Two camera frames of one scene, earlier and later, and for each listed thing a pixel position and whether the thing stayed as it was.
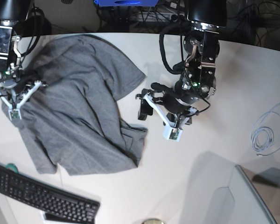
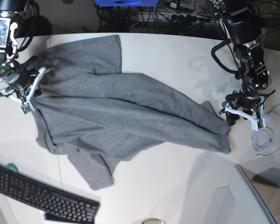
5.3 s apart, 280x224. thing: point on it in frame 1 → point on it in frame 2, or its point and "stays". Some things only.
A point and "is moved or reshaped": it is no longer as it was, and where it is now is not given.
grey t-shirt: (71, 121) is moved or reshaped
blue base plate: (126, 3) stays
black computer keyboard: (52, 198) stays
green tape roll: (12, 167) stays
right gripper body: (185, 93) → (250, 100)
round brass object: (153, 220) stays
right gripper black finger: (146, 108) → (231, 118)
